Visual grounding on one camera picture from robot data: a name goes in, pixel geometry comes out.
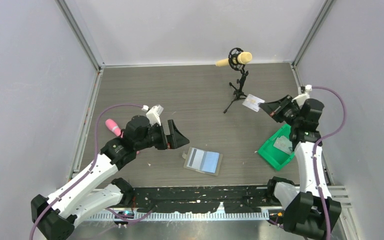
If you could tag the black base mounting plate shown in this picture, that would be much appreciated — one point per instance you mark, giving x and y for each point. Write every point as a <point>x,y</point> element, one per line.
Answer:
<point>200,199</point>

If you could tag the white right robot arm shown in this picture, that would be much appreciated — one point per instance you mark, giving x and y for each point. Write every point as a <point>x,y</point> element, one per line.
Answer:
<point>309,211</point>

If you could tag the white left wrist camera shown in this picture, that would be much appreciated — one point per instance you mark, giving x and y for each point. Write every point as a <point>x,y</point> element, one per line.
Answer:
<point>153,114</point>

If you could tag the yellow foam microphone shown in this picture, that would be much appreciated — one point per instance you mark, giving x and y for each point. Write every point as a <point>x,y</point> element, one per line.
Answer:
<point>236,59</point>

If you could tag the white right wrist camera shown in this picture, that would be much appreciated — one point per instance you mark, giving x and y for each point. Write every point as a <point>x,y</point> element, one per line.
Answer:
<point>304,94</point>

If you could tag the pink cylindrical toy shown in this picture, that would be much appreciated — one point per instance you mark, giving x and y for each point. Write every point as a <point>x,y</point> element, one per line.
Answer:
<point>114,128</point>

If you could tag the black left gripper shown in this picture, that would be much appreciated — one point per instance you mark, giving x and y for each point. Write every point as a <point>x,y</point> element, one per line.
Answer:
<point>174,140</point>

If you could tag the aluminium frame rail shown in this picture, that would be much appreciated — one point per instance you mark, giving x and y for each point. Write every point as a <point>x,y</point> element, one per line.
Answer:
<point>132,214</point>

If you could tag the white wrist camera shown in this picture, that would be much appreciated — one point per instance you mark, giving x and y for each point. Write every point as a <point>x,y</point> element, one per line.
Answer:
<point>153,114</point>
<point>304,94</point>

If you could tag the black tripod microphone stand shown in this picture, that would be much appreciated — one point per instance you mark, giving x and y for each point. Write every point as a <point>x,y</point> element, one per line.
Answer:
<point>238,92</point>

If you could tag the green plastic bin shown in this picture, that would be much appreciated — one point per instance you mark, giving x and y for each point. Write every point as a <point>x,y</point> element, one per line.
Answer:
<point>274,157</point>

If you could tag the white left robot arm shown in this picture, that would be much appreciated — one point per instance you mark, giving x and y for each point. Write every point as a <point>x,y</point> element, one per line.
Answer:
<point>59,213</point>

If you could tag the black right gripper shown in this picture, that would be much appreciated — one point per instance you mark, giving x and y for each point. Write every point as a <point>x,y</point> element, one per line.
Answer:
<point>270,108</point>

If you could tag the card inside green bin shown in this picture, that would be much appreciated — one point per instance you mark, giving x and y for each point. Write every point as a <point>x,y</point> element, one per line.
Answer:
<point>283,144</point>

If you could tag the card with magnetic stripe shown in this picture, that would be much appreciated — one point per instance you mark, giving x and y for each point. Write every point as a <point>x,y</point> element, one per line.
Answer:
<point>195,159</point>

